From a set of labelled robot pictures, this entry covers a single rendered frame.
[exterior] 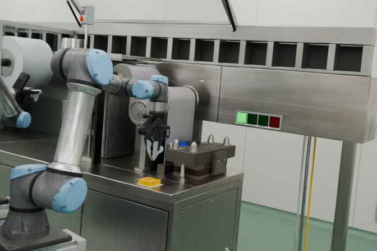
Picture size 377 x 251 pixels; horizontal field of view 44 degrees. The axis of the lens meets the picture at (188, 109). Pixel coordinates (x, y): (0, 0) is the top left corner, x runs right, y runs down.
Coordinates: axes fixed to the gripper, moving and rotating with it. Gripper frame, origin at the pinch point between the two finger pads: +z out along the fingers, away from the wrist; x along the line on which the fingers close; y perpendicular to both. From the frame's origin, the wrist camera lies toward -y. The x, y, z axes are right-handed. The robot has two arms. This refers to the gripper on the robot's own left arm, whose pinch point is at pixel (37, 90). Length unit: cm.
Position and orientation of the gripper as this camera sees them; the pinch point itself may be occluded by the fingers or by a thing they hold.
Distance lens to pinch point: 259.0
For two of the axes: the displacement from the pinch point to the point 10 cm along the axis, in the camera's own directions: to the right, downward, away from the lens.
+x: 9.2, 2.4, -3.1
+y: -2.1, 9.7, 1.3
